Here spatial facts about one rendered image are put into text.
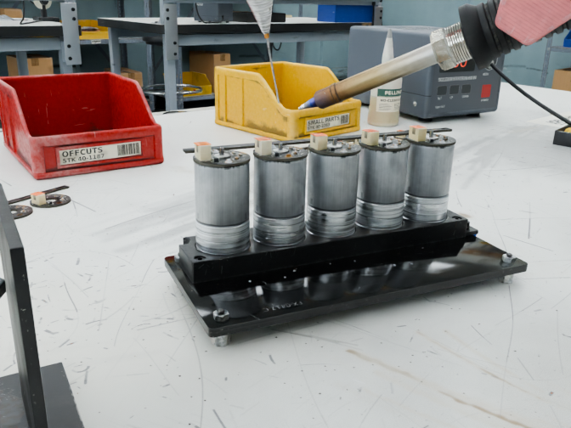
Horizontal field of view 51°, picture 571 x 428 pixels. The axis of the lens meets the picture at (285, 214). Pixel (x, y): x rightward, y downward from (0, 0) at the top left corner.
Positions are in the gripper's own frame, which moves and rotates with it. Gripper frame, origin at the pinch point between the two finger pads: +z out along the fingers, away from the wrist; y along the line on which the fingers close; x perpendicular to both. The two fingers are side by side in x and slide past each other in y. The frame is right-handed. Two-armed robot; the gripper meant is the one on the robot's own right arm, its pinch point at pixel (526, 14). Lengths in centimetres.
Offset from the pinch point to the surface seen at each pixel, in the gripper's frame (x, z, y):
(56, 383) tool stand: -5.5, 17.0, 11.0
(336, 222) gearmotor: -1.4, 11.8, -1.5
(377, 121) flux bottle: -5.5, 16.7, -38.6
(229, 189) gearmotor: -5.7, 11.7, 2.3
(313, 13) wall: -156, 104, -551
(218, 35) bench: -107, 80, -241
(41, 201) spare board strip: -17.5, 23.7, -3.9
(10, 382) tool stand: -6.8, 17.7, 11.5
